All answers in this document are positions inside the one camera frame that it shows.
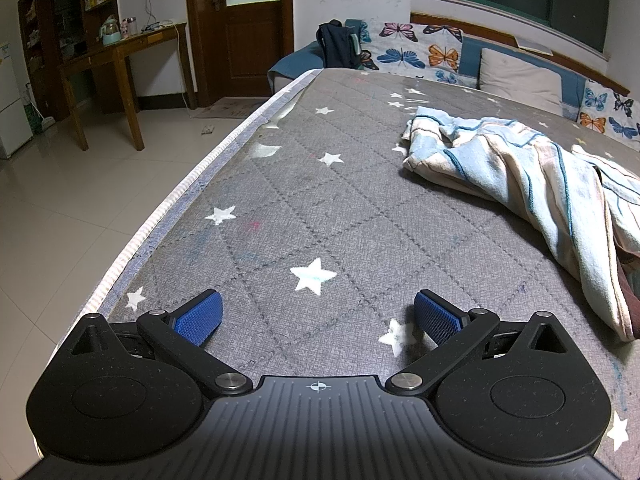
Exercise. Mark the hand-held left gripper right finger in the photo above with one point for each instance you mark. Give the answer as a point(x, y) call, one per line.
point(437, 317)

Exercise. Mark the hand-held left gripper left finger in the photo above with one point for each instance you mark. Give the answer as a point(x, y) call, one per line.
point(200, 317)

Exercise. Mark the blue striped shirt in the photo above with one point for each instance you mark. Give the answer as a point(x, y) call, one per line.
point(500, 160)

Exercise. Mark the small paper scrap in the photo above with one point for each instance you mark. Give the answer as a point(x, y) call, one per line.
point(206, 130)

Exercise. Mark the grey door mat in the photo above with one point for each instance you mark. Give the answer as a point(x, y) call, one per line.
point(230, 108)

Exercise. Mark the white-headed mop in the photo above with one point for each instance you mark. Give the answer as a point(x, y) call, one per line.
point(48, 121)

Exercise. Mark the beige pillow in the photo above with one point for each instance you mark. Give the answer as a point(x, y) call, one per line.
point(520, 80)

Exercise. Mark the butterfly-print cushion cover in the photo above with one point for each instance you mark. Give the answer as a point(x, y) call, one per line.
point(400, 40)
point(600, 105)

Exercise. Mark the blue sofa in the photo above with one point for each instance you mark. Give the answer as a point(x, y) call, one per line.
point(295, 60)

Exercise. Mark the wooden door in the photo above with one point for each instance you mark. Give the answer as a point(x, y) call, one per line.
point(250, 45)

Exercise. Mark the white refrigerator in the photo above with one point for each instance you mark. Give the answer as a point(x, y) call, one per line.
point(12, 110)

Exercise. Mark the wooden desk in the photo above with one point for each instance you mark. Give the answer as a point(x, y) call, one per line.
point(125, 42)

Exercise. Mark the grey booklet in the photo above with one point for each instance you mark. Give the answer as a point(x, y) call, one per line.
point(534, 45)

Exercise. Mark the dark backpack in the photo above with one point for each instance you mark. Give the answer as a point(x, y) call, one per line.
point(335, 45)

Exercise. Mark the clear jar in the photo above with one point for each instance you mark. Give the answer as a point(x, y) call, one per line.
point(129, 27)

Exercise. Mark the light green kettle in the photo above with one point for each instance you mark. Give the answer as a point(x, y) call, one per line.
point(110, 32)

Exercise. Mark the wooden shelf cabinet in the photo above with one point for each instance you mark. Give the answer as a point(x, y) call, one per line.
point(45, 35)

